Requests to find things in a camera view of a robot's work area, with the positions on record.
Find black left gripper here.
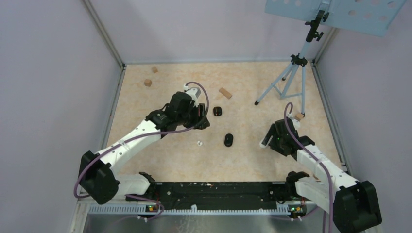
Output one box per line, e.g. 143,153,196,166
177,102,210,130

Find black oval charging case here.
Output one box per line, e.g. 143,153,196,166
224,133,234,147

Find white oval charging case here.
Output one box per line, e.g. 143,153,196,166
259,142,267,149

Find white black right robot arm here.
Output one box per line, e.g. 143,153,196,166
260,117,382,233

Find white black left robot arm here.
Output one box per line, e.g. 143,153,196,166
74,88,210,204

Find black case with gold band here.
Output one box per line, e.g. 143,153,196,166
213,106,223,117

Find wooden block under tripod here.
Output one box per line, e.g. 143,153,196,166
294,113,305,121

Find long wooden block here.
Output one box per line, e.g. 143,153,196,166
219,87,233,99

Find wooden cube left side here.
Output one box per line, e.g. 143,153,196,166
144,79,153,87

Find light blue tripod stand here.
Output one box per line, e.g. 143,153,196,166
254,10,329,116

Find light blue perforated panel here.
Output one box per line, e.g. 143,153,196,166
265,0,406,36

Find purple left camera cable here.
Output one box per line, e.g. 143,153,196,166
73,81,210,222

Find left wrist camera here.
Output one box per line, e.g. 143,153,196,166
183,85,201,106

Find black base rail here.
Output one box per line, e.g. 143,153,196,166
142,182,309,212

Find white slotted cable duct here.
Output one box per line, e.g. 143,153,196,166
88,204,290,216

